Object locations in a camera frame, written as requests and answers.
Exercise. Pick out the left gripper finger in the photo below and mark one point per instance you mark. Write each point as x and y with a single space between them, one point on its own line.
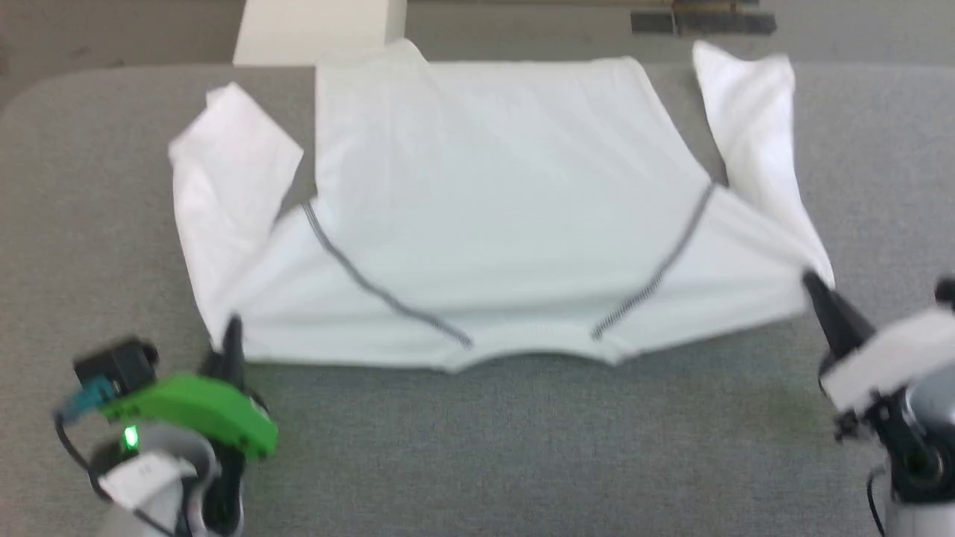
234 354

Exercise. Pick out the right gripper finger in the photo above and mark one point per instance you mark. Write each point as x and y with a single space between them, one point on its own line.
835 321

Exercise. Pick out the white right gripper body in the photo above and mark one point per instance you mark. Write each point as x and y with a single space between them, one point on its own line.
895 358

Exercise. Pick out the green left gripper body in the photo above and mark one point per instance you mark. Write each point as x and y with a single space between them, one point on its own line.
194 410

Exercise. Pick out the white long-sleeve shirt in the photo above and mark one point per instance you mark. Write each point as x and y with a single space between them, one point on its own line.
485 209

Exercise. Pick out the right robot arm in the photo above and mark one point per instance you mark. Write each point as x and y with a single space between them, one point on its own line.
921 462

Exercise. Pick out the white box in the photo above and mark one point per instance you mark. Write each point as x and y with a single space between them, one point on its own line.
313 30

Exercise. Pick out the grey metal partition support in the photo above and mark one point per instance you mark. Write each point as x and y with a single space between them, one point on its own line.
705 11

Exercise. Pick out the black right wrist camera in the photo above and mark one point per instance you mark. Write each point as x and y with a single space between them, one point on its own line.
947 291

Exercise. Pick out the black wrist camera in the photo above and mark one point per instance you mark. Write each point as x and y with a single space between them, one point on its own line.
116 365
947 291

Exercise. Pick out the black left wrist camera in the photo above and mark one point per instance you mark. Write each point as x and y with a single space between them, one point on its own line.
116 365

